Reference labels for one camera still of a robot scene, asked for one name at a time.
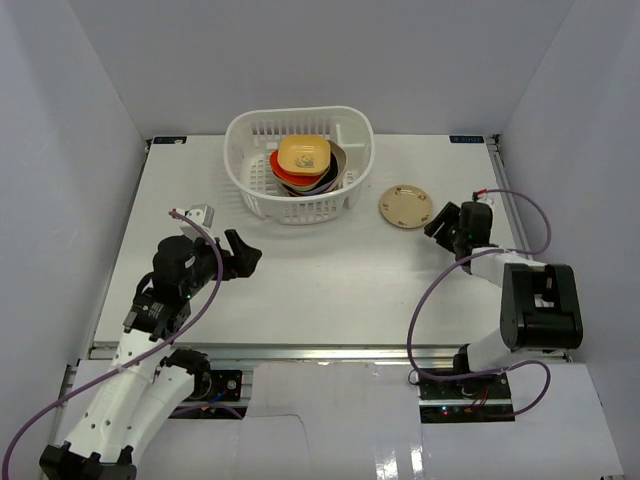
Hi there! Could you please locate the orange round plate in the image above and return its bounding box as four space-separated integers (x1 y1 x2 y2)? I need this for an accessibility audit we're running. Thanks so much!
269 151 323 188

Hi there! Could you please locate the yellow square panda plate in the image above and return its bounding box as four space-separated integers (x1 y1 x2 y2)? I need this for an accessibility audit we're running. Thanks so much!
278 135 331 176

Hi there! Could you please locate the black round plate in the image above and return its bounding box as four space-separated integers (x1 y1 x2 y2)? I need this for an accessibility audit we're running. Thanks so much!
319 168 343 193

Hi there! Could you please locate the cream square panda plate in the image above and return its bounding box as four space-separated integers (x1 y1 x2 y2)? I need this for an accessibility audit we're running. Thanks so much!
329 141 348 191

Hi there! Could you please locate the green square panda plate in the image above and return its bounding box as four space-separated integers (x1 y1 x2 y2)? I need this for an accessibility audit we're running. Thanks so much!
283 185 321 197

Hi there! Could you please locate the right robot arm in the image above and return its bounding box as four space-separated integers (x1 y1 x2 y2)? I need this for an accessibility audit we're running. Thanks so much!
424 201 584 399

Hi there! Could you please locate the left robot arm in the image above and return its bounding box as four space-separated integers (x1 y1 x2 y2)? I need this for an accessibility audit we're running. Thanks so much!
39 229 262 479

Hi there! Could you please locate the white plastic bin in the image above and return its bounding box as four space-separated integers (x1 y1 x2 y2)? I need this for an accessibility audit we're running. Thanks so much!
223 106 375 225

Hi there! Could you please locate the beige round floral plate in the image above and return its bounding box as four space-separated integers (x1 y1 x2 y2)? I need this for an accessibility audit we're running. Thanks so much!
379 184 433 229

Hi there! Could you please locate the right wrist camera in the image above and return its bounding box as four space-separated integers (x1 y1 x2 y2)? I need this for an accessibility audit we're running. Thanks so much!
472 189 495 208

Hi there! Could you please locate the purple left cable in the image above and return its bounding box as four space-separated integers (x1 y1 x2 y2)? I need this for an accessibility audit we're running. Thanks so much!
0 209 246 474

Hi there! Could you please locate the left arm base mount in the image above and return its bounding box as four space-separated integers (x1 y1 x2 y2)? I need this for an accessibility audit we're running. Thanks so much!
198 370 243 402

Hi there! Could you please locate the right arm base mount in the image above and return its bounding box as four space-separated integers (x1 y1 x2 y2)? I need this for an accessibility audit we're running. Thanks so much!
408 371 515 425

